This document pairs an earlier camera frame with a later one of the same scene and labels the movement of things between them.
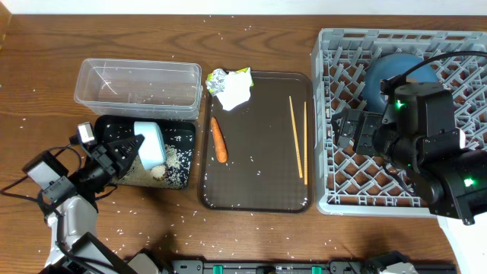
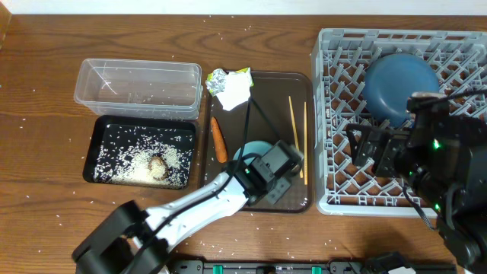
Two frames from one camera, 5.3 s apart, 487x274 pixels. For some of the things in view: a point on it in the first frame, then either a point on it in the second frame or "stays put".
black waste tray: x=179 y=147 stays put
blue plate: x=391 y=65 stays put
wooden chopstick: x=296 y=140 stays put
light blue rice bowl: x=152 y=151 → x=253 y=147
